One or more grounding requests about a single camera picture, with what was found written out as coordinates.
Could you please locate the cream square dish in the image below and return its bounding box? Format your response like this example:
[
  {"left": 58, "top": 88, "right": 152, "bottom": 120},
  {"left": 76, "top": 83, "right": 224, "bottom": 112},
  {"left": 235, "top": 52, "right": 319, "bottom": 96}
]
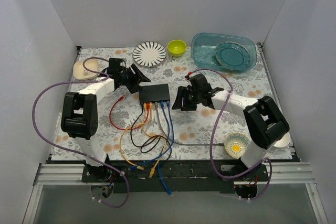
[{"left": 73, "top": 59, "right": 99, "bottom": 81}]

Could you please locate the teal plastic tub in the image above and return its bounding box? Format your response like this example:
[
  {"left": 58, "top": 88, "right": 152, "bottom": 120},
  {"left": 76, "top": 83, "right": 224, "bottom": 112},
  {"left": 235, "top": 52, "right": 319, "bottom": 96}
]
[{"left": 191, "top": 33, "right": 257, "bottom": 72}]

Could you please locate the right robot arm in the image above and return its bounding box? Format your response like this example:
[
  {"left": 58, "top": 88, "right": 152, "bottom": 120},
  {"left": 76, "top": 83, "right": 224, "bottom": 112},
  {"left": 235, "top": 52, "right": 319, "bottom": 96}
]
[{"left": 172, "top": 73, "right": 290, "bottom": 181}]

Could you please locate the lime green bowl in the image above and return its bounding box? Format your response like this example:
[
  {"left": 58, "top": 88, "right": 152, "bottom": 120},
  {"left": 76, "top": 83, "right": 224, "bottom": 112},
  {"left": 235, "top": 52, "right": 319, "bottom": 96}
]
[{"left": 167, "top": 39, "right": 187, "bottom": 57}]

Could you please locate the red ethernet cable plugged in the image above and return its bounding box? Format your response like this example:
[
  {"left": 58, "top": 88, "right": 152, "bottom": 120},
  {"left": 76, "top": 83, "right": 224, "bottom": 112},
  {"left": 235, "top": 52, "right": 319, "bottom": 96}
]
[{"left": 131, "top": 103, "right": 153, "bottom": 130}]

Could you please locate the loose red ethernet cable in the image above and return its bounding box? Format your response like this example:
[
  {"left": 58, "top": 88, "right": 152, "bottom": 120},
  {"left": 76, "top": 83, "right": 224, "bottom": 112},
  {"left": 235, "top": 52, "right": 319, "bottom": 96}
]
[{"left": 108, "top": 96, "right": 144, "bottom": 131}]

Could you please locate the teal glass plate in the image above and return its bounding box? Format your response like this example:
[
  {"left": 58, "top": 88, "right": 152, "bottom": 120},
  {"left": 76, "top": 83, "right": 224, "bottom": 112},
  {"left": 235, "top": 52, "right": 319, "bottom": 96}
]
[{"left": 215, "top": 41, "right": 250, "bottom": 69}]

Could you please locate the striped white plate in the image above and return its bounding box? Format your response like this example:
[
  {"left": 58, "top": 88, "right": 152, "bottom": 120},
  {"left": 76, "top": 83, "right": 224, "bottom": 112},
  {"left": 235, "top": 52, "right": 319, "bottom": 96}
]
[{"left": 132, "top": 41, "right": 166, "bottom": 68}]

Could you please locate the dark grey network switch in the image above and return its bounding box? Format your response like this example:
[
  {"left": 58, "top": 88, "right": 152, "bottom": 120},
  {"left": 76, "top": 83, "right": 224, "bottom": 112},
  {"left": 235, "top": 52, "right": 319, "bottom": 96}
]
[{"left": 139, "top": 83, "right": 170, "bottom": 104}]

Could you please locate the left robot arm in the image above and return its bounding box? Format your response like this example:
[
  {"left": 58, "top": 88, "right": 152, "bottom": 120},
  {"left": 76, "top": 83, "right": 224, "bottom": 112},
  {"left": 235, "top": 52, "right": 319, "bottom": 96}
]
[{"left": 61, "top": 58, "right": 150, "bottom": 182}]

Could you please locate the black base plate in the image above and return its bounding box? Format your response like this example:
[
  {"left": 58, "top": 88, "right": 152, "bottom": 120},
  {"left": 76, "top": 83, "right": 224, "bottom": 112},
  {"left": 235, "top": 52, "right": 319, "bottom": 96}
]
[{"left": 81, "top": 159, "right": 268, "bottom": 194}]

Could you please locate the yellow patterned small bowl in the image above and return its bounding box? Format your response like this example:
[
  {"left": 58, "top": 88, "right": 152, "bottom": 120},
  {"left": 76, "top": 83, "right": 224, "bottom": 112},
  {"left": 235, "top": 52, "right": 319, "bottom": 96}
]
[{"left": 224, "top": 133, "right": 250, "bottom": 159}]

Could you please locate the yellow ethernet cable lower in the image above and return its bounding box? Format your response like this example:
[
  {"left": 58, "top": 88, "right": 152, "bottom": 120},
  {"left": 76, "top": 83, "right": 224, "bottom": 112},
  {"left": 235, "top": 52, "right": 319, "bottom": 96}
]
[{"left": 141, "top": 103, "right": 169, "bottom": 179}]

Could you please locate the white ceramic bowl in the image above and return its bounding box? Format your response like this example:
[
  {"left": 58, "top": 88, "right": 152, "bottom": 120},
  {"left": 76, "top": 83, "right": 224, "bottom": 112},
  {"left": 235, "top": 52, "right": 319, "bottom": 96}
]
[{"left": 274, "top": 132, "right": 290, "bottom": 148}]

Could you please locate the aluminium frame rail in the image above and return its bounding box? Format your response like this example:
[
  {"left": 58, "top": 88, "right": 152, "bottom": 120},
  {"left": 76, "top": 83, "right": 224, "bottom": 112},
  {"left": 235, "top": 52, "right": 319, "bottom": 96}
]
[{"left": 24, "top": 161, "right": 328, "bottom": 223}]

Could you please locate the black ethernet cable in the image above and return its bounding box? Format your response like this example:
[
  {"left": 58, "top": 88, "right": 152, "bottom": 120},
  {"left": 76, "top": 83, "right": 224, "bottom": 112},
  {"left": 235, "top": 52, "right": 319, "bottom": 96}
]
[{"left": 130, "top": 103, "right": 173, "bottom": 162}]

